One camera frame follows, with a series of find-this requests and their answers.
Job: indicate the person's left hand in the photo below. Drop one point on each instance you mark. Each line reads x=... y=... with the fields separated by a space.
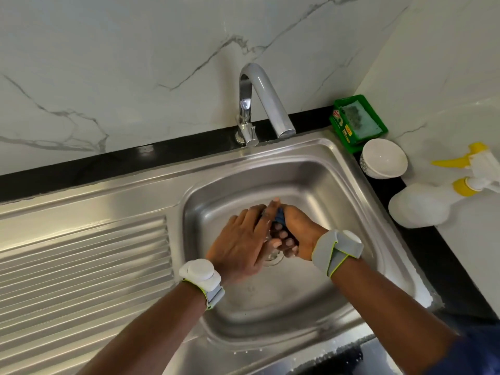
x=238 y=246

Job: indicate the white yellow spray bottle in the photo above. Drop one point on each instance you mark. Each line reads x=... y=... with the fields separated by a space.
x=422 y=205

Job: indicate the blue cloth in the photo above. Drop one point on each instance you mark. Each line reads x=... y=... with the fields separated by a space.
x=280 y=221

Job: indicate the stainless steel sink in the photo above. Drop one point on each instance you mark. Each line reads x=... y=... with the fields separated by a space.
x=86 y=269

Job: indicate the person's right hand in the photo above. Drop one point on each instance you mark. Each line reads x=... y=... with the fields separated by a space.
x=301 y=230

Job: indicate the green soap tray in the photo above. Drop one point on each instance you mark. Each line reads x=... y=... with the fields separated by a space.
x=358 y=122

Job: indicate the person's right forearm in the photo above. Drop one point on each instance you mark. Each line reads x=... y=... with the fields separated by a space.
x=394 y=308

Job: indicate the metal drain strainer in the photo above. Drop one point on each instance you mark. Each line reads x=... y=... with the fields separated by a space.
x=273 y=257

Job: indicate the white left wrist tracker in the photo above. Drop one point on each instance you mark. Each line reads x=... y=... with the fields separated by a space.
x=201 y=275

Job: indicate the person's left forearm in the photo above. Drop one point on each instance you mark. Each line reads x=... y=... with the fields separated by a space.
x=148 y=336

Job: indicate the chrome faucet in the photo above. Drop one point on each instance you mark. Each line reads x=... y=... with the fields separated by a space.
x=265 y=93

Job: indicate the white bowl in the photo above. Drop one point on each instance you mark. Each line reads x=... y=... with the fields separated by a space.
x=383 y=158

